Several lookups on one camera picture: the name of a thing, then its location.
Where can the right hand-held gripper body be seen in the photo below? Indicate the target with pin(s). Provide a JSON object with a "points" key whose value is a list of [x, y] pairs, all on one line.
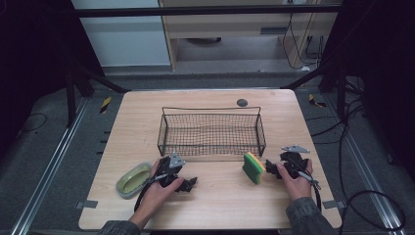
{"points": [[293, 160]]}

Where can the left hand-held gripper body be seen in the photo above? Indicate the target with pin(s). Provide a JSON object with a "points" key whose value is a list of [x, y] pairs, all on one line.
{"points": [[167, 169]]}

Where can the green and yellow sponge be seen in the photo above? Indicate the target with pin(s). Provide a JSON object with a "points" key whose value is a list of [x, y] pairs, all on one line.
{"points": [[253, 168]]}

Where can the green soap dish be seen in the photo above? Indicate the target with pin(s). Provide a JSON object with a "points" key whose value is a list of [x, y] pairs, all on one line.
{"points": [[133, 181]]}

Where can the person's right hand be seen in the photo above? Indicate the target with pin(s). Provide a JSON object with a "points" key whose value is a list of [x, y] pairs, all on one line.
{"points": [[295, 186]]}

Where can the person's left hand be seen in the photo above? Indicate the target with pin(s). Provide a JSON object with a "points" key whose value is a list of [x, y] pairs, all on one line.
{"points": [[156, 195]]}

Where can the grey tape patch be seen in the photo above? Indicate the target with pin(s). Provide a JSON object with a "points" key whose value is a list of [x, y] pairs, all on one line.
{"points": [[86, 204], [333, 204]]}

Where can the yellow and black tape strip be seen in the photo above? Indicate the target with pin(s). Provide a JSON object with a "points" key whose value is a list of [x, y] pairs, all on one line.
{"points": [[315, 102], [105, 105]]}

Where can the dark round table grommet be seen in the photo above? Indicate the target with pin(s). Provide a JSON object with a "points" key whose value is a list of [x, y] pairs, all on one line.
{"points": [[242, 103]]}

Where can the black metal stand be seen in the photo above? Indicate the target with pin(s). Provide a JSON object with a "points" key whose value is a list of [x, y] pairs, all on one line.
{"points": [[70, 98], [341, 94]]}

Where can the white plug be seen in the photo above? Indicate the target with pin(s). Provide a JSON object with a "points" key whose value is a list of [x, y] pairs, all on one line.
{"points": [[305, 68]]}

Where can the dark curtain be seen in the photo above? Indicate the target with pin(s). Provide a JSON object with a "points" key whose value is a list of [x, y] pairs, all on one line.
{"points": [[381, 81], [29, 65]]}

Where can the white cabinet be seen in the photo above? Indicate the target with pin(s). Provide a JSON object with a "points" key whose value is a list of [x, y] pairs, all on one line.
{"points": [[124, 39]]}

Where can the light wooden cabinet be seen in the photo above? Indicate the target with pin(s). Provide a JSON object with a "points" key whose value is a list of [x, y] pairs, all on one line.
{"points": [[228, 27]]}

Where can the black horizontal bar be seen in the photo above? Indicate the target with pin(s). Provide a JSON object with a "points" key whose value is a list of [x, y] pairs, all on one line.
{"points": [[195, 11]]}

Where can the aluminium floor rail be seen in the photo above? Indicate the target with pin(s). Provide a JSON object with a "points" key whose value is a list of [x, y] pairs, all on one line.
{"points": [[49, 169], [368, 182]]}

